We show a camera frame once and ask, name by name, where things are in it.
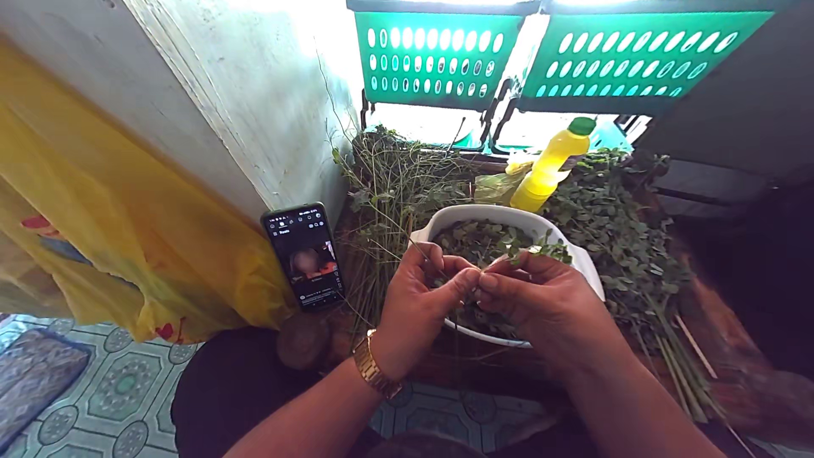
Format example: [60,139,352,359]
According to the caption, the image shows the translucent yellowish plastic bag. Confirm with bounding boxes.
[474,151,538,207]

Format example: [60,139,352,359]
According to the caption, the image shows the pile of leafy green branches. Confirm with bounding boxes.
[541,148,716,424]

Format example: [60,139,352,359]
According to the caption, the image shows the person's right forearm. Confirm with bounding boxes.
[563,349,727,458]

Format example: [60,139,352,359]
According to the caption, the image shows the yellow curtain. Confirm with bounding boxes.
[0,32,297,346]

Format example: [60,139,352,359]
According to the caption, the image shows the person's left forearm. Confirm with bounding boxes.
[223,329,404,458]

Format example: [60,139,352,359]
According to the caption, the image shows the white oval dish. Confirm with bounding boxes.
[409,204,605,349]

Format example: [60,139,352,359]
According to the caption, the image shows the grey patterned cloth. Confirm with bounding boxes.
[0,327,91,455]

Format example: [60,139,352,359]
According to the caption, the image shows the bundle of thin bare stems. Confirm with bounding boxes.
[327,125,474,332]

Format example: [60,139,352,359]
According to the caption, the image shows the person's legs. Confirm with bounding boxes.
[170,310,758,458]

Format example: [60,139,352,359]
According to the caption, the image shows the heap of plucked leaves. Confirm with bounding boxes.
[432,219,569,341]

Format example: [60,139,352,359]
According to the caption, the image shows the small green leafy sprig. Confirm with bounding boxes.
[480,229,574,273]

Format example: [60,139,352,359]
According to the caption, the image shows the black smartphone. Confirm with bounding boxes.
[261,202,344,313]

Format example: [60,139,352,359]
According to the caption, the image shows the dark brown wooden table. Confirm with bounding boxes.
[318,153,814,440]

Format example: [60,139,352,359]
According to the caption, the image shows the green perforated plastic chair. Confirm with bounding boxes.
[346,0,546,152]
[490,0,780,155]

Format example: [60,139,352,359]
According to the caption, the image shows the yellow bottle with green cap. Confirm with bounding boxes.
[509,116,597,213]

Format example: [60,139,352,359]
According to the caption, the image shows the person's left hand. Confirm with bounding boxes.
[370,242,482,384]

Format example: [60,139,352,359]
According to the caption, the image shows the person's right hand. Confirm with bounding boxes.
[476,249,627,385]

